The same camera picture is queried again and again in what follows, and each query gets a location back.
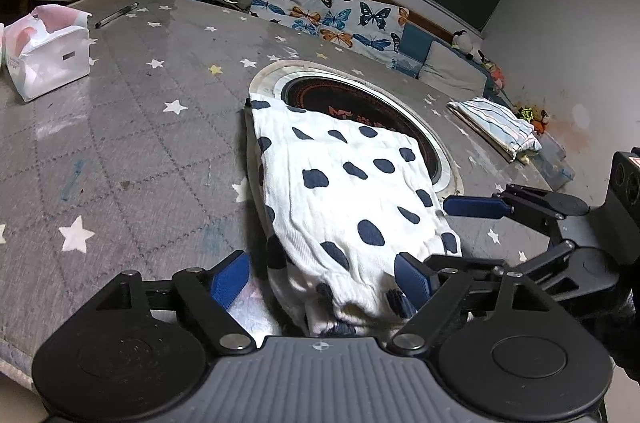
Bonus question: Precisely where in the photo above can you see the round black induction cooktop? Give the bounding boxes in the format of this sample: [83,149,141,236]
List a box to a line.
[280,76,453,194]

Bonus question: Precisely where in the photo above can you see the butterfly print blanket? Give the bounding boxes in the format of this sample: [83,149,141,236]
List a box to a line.
[239,0,410,54]

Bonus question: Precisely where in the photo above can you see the grey star tablecloth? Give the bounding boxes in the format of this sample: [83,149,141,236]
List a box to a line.
[0,0,616,384]

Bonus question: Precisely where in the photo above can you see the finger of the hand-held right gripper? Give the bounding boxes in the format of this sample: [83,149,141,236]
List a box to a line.
[442,183,591,249]
[425,240,576,284]

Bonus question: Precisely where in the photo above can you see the black pen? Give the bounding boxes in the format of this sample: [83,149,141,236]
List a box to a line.
[94,2,140,29]

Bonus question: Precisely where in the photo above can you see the blue sofa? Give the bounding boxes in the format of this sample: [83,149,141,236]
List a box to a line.
[151,0,501,99]

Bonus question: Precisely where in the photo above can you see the white navy polka dot pants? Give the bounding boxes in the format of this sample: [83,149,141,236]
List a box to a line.
[244,99,463,338]

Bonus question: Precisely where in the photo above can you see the folded striped cloth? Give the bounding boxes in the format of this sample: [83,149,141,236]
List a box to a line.
[446,97,543,163]

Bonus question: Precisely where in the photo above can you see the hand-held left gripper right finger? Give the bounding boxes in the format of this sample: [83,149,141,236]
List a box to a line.
[387,252,551,356]

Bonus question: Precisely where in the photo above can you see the grey pillow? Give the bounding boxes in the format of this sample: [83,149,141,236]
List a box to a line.
[419,40,488,98]

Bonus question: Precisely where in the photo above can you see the clear plastic box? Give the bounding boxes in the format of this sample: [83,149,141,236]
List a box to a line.
[535,136,576,184]

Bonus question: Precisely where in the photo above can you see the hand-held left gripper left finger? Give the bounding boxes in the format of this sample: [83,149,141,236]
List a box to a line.
[92,250,256,356]

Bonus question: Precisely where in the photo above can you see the black white plush toy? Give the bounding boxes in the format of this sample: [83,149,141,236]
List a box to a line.
[452,30,476,54]

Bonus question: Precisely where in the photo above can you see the white tissue pack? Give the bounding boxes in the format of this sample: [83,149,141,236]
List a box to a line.
[0,4,92,101]

